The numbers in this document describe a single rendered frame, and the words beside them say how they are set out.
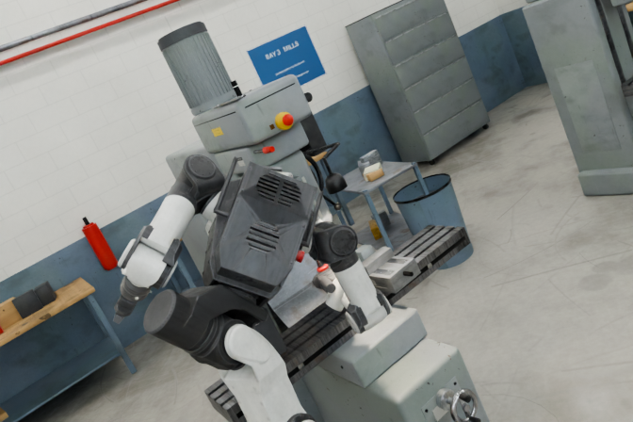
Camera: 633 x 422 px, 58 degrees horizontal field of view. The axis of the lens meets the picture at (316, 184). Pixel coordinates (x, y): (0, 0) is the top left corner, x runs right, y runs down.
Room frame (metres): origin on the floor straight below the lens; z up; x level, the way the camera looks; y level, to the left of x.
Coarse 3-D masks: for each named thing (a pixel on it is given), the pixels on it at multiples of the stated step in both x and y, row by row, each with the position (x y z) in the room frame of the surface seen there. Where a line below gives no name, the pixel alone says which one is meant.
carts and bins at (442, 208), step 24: (360, 168) 4.58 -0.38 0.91; (384, 168) 4.54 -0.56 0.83; (408, 168) 4.24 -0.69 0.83; (360, 192) 4.18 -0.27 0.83; (384, 192) 5.00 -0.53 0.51; (408, 192) 4.50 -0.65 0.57; (432, 192) 4.06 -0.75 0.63; (384, 216) 4.72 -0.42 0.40; (408, 216) 4.18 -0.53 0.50; (432, 216) 4.07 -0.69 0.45; (456, 216) 4.12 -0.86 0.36; (360, 240) 4.68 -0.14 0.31; (384, 240) 4.14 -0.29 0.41; (456, 264) 4.10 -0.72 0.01
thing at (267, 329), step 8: (272, 320) 1.98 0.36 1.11; (256, 328) 1.95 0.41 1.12; (264, 328) 1.96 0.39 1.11; (272, 328) 1.97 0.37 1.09; (264, 336) 1.95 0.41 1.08; (272, 336) 1.97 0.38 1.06; (280, 336) 1.98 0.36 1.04; (272, 344) 1.96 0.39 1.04; (280, 344) 1.97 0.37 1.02; (280, 352) 1.96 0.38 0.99
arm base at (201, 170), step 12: (192, 156) 1.60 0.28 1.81; (204, 156) 1.63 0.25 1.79; (192, 168) 1.57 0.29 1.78; (204, 168) 1.59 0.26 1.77; (216, 168) 1.61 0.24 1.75; (192, 180) 1.55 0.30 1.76; (204, 180) 1.56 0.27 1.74; (216, 180) 1.58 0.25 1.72; (192, 192) 1.55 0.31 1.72; (204, 192) 1.56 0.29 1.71
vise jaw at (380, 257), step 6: (378, 252) 2.21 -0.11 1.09; (384, 252) 2.18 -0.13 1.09; (390, 252) 2.20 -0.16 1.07; (366, 258) 2.20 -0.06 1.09; (372, 258) 2.18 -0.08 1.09; (378, 258) 2.16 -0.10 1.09; (384, 258) 2.18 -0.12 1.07; (390, 258) 2.19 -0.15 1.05; (366, 264) 2.15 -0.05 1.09; (372, 264) 2.14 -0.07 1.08; (378, 264) 2.16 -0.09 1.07; (366, 270) 2.13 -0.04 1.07; (372, 270) 2.14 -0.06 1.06
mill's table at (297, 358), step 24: (408, 240) 2.47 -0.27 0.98; (432, 240) 2.35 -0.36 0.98; (456, 240) 2.31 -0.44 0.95; (432, 264) 2.23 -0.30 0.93; (408, 288) 2.16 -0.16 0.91; (312, 312) 2.20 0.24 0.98; (336, 312) 2.10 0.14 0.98; (288, 336) 2.08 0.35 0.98; (312, 336) 2.01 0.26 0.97; (336, 336) 1.99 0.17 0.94; (288, 360) 1.90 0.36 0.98; (312, 360) 1.93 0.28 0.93; (216, 384) 1.97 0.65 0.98; (216, 408) 1.92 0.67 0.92; (240, 408) 1.78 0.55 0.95
